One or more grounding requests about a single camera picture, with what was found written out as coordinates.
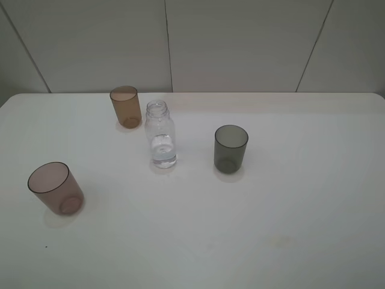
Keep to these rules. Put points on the clear plastic water bottle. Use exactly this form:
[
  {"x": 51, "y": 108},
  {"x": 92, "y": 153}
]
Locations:
[{"x": 160, "y": 132}]

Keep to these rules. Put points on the grey translucent plastic cup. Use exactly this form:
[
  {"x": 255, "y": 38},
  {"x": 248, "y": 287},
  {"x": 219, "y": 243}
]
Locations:
[{"x": 229, "y": 148}]

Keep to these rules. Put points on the amber translucent plastic cup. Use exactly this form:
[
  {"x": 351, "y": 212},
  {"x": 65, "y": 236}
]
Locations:
[{"x": 127, "y": 106}]

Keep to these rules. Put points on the pink-brown translucent plastic cup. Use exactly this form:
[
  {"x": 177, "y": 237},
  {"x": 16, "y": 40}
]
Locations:
[{"x": 54, "y": 184}]

